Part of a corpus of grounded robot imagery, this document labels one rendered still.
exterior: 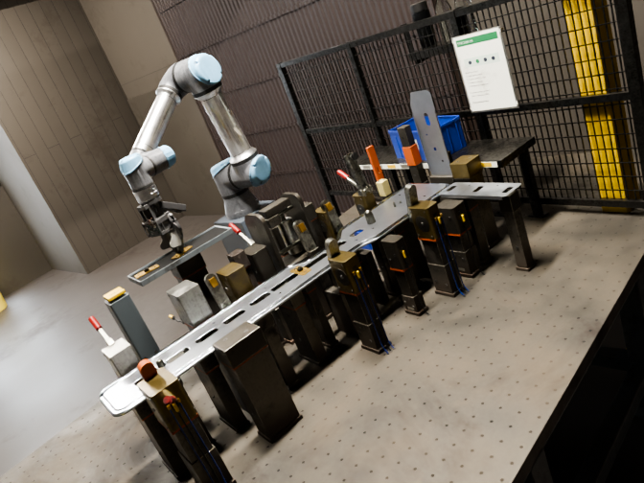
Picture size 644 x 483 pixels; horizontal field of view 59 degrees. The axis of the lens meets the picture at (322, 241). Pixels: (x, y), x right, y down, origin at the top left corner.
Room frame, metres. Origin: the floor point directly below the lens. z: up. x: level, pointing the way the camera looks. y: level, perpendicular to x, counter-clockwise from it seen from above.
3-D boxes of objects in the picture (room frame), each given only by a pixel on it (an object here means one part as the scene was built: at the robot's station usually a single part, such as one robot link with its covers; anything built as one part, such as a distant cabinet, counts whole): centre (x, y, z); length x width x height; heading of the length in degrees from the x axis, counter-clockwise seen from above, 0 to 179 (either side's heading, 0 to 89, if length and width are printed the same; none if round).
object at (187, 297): (1.72, 0.48, 0.90); 0.13 x 0.08 x 0.41; 31
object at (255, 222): (1.96, 0.12, 0.94); 0.18 x 0.13 x 0.49; 121
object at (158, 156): (1.97, 0.42, 1.47); 0.11 x 0.11 x 0.08; 49
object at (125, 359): (1.59, 0.70, 0.88); 0.12 x 0.07 x 0.36; 31
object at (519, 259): (1.72, -0.63, 0.84); 0.05 x 0.05 x 0.29; 31
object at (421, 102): (2.09, -0.53, 1.17); 0.12 x 0.01 x 0.34; 31
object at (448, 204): (1.83, -0.47, 0.84); 0.12 x 0.07 x 0.28; 31
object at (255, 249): (1.90, 0.24, 0.89); 0.12 x 0.07 x 0.38; 31
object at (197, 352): (1.72, 0.12, 1.00); 1.38 x 0.22 x 0.02; 121
